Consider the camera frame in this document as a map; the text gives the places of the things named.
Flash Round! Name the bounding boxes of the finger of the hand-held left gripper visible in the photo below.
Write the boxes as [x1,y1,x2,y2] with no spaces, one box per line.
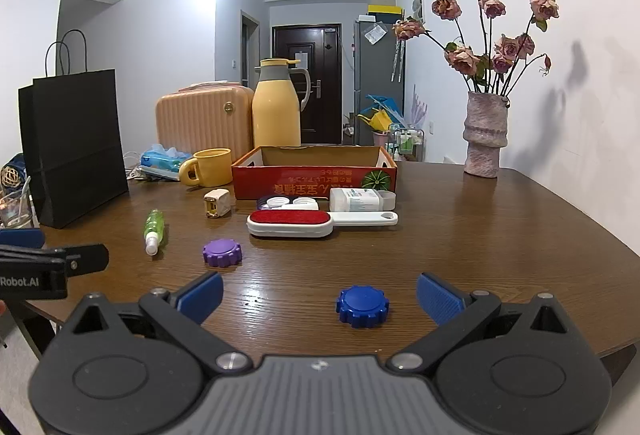
[0,228,47,247]
[64,243,110,277]

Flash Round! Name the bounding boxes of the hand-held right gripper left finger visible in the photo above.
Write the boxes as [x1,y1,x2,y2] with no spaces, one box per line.
[57,271,253,375]

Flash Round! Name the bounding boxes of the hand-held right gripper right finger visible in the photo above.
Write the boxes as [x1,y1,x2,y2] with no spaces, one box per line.
[387,272,585,373]

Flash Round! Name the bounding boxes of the purple gear-shaped lid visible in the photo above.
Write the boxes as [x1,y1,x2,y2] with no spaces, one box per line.
[202,239,244,269]

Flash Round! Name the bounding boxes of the green spray bottle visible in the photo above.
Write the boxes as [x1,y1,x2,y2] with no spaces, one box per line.
[144,209,166,257]

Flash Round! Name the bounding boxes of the blue gear-shaped lid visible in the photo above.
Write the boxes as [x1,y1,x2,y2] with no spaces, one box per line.
[336,285,390,329]

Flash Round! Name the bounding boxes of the cream charger plug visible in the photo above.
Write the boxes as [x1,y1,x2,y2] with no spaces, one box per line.
[203,188,236,219]

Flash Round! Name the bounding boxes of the white lint brush red pad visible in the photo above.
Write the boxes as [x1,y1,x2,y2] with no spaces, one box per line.
[246,210,400,238]

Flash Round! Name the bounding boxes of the white contact lens case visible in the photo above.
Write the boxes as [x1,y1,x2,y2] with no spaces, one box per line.
[256,196,319,214]

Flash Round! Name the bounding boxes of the white cotton swab box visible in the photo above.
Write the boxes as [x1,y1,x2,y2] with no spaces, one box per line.
[329,188,397,214]

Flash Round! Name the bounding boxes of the red cardboard box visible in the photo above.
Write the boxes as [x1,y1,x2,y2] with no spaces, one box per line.
[231,145,399,200]

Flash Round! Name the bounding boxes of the clear glass cup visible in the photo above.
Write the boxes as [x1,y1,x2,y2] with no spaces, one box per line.
[0,192,34,229]

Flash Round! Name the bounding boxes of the black paper bag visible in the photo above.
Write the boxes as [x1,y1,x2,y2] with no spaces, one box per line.
[18,29,130,229]

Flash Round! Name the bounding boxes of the blue tissue pack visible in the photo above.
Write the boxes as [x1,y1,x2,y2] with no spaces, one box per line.
[139,144,194,181]

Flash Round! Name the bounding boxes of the yellow mug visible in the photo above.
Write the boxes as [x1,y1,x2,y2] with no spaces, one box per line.
[179,148,234,187]

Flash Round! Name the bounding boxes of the pink textured vase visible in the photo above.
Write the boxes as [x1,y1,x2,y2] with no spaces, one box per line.
[462,91,510,178]

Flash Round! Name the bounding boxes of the peach ribbed suitcase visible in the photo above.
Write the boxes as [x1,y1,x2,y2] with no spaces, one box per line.
[155,82,255,157]

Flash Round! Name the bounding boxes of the purple coral decoration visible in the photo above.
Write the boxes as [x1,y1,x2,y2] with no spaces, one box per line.
[409,85,430,127]

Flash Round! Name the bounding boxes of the yellow thermos jug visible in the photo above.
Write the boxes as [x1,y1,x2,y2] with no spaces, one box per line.
[251,58,312,148]

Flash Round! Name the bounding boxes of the grey refrigerator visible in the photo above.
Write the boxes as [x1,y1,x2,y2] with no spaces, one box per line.
[353,15,406,147]

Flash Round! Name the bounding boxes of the hanging folded umbrella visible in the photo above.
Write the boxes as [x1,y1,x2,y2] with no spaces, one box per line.
[391,40,405,84]

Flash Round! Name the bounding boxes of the dried pink roses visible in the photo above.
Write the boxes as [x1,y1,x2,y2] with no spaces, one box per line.
[392,0,560,97]

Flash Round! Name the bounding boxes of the dark brown entrance door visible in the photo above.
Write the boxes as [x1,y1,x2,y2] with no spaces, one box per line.
[272,24,343,146]

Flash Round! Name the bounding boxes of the grey side door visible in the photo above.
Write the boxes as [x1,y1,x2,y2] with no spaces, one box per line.
[241,10,261,89]

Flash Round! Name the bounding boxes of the white cables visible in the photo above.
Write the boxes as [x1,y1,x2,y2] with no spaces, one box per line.
[122,150,147,182]

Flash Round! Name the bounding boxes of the wire trolley with bottles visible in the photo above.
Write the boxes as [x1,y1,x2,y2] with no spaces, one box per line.
[387,125,426,162]

